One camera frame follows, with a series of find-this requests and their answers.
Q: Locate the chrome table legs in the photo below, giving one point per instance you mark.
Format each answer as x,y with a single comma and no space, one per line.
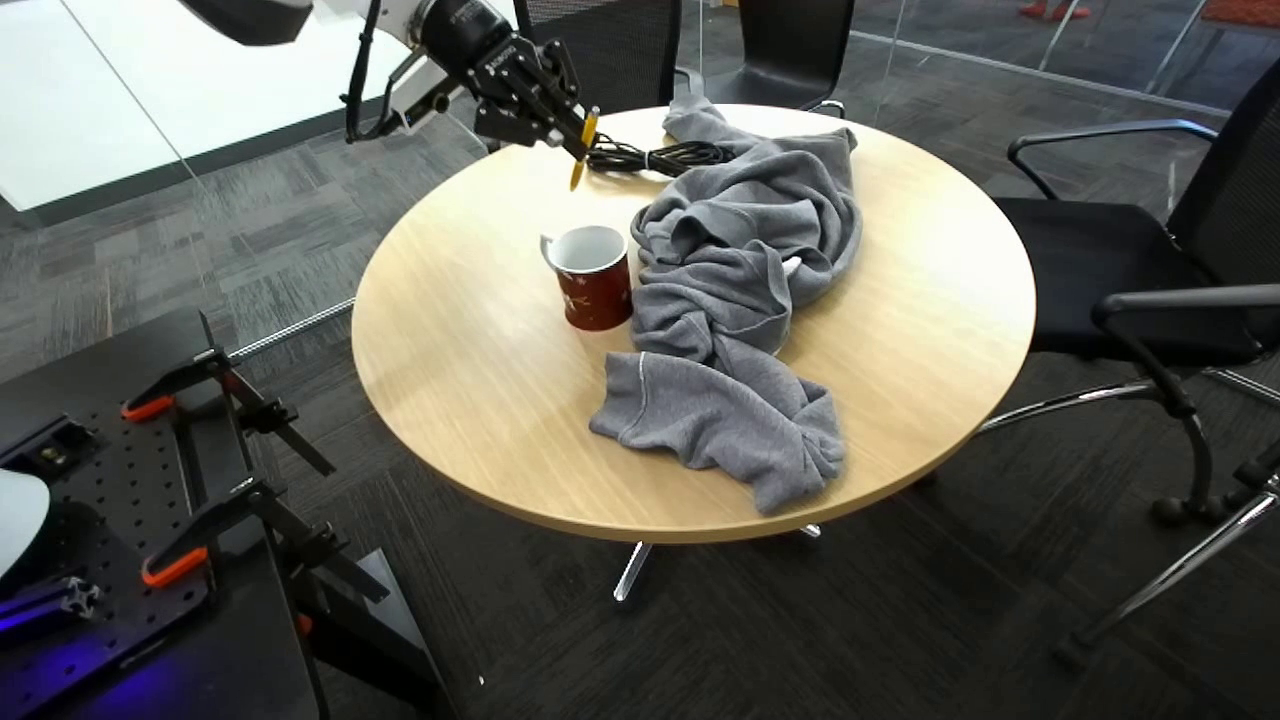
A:
635,568

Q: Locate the aluminium extrusion bracket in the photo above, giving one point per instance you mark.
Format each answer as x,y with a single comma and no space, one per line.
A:
47,602

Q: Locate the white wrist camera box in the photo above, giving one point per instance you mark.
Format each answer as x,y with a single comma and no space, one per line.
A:
418,91

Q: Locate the black robot wiring harness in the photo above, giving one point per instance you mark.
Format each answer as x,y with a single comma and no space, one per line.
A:
359,82

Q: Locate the black robot mounting cart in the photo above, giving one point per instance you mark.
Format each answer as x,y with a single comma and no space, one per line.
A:
135,492

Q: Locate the black mesh office chair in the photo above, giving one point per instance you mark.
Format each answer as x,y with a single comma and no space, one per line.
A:
620,53
1105,266
1187,565
797,43

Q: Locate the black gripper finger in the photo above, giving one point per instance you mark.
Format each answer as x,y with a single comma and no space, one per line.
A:
534,129
560,82

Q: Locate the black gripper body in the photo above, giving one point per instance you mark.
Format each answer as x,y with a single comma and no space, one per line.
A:
481,53

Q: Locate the yellow marker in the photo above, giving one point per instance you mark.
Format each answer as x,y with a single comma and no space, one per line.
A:
585,132

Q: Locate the orange upholstered bench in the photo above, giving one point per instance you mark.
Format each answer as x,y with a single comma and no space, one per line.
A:
1240,10

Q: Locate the small black mounting bracket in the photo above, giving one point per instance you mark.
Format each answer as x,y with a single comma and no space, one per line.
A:
47,450

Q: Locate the red white patterned mug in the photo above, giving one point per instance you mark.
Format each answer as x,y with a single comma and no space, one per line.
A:
596,292

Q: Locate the grey hoodie garment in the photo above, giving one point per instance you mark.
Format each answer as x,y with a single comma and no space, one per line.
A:
727,292

